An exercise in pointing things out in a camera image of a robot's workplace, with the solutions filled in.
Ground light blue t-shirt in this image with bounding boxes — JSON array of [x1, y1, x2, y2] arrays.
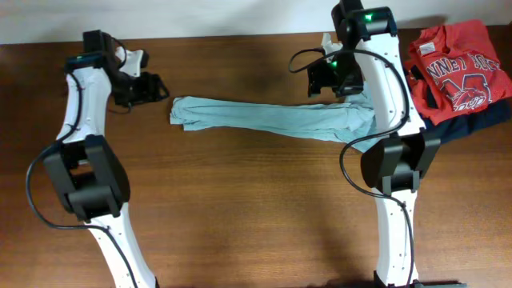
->
[[170, 93, 377, 143]]

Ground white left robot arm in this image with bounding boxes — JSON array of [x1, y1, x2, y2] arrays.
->
[[38, 30, 170, 287]]

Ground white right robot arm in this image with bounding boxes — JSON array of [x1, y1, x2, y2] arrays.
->
[[304, 1, 440, 287]]

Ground red printed t-shirt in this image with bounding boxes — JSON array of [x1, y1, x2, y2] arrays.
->
[[406, 20, 511, 125]]

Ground navy blue folded garment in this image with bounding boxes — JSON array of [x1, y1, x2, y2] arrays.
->
[[405, 65, 511, 144]]

